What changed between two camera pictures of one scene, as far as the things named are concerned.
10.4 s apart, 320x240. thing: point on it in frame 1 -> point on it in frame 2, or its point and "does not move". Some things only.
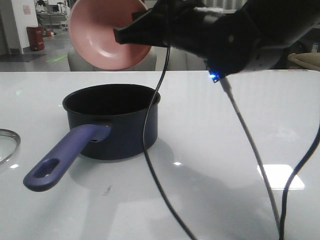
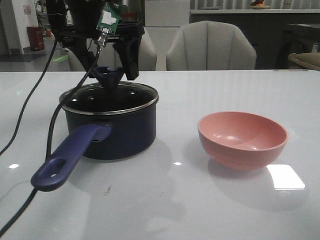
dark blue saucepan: [106, 122] does not move
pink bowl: [91, 25] -> [241, 141]
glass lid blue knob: [9, 142] -> [109, 96]
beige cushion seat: [309, 59] does not move
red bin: [35, 36] does not move
